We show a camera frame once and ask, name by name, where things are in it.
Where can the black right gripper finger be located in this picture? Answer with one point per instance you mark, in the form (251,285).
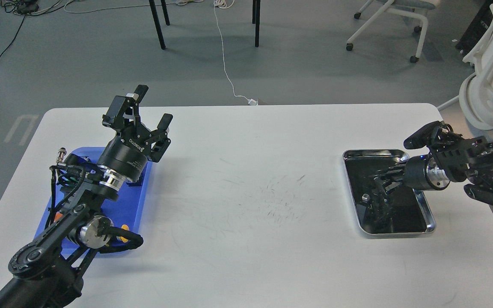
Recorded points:
(388,190)
(389,176)

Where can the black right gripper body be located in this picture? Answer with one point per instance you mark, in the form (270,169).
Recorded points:
(415,173)

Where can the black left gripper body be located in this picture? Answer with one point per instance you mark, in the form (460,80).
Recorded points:
(128,153)

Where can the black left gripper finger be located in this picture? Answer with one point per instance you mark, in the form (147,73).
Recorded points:
(165,121)
(123,112)

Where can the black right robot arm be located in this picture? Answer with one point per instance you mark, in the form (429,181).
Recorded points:
(451,159)

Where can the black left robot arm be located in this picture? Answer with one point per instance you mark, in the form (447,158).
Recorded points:
(48,272)

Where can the silver metal tray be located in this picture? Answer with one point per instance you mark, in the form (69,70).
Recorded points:
(408,216)

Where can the orange white push button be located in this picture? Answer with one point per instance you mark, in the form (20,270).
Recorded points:
(57,216)

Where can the black table leg left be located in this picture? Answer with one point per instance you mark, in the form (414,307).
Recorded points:
(156,21)

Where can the black table leg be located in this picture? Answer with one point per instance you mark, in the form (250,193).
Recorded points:
(156,21)
(256,12)

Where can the black table leg right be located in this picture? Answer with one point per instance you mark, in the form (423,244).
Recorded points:
(256,12)

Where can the yellow push button switch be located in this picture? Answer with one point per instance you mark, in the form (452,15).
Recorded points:
(122,239)

